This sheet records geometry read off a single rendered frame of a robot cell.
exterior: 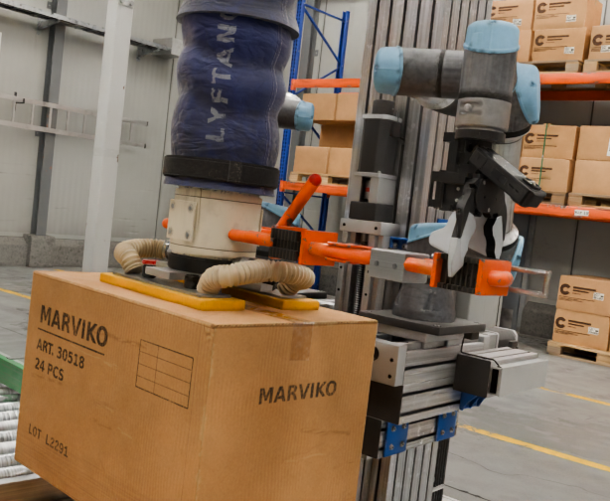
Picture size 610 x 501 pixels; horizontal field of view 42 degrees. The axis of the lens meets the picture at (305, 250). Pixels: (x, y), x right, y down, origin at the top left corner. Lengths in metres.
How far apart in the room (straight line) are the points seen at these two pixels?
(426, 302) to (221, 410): 0.73
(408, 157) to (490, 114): 1.00
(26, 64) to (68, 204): 2.09
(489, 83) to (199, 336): 0.58
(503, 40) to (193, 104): 0.61
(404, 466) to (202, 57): 1.27
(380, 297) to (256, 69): 0.82
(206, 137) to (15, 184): 10.42
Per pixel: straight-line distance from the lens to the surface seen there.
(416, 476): 2.33
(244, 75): 1.48
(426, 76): 1.26
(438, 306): 1.86
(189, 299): 1.38
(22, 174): 11.88
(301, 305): 1.51
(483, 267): 1.09
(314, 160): 10.73
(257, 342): 1.29
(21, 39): 11.93
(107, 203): 5.13
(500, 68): 1.15
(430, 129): 2.10
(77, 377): 1.56
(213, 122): 1.47
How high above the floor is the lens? 1.27
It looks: 3 degrees down
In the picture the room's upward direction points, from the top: 6 degrees clockwise
